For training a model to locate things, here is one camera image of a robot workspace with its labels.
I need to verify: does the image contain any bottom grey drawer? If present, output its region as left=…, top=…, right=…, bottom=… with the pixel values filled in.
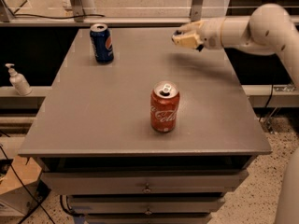
left=85, top=214, right=211, bottom=224

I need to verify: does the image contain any right metal post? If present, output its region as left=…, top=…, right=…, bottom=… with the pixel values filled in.
left=190, top=0, right=203, bottom=21

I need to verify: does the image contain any middle grey drawer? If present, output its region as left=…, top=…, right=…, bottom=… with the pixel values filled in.
left=69, top=195, right=224, bottom=215

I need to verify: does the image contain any grey drawer cabinet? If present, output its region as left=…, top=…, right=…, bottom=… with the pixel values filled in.
left=18, top=26, right=273, bottom=224

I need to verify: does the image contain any black cable on shelf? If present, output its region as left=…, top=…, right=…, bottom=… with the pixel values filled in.
left=12, top=13, right=106, bottom=21

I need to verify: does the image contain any blue Pepsi can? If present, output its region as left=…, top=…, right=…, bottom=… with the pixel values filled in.
left=90, top=23, right=114, bottom=63

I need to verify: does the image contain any grey shelf rail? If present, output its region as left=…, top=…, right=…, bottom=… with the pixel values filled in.
left=0, top=15, right=191, bottom=27

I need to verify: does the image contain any white pump dispenser bottle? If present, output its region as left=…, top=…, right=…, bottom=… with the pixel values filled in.
left=6, top=63, right=32, bottom=96

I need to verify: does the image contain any left metal post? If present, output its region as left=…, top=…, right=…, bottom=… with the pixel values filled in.
left=70, top=0, right=84, bottom=22

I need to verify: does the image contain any black floor cable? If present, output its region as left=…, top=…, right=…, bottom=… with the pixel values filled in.
left=0, top=131, right=56, bottom=224

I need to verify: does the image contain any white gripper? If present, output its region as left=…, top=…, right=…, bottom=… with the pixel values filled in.
left=171, top=17, right=225, bottom=51

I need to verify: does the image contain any top grey drawer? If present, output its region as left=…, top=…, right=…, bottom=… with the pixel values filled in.
left=41, top=170, right=249, bottom=195

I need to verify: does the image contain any cardboard box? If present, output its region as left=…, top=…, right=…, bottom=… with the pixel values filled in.
left=0, top=156, right=41, bottom=217

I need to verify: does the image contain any red Coca-Cola can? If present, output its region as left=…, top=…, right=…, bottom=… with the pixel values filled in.
left=150, top=81, right=180, bottom=133

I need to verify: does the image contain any grey drawer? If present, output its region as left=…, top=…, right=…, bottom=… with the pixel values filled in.
left=41, top=170, right=249, bottom=195
left=85, top=214, right=211, bottom=224
left=69, top=195, right=224, bottom=215

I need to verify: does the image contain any metal post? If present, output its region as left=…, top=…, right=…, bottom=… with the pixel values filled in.
left=70, top=0, right=84, bottom=22
left=190, top=0, right=203, bottom=21

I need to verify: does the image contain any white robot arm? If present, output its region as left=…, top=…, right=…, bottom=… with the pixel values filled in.
left=172, top=4, right=299, bottom=224

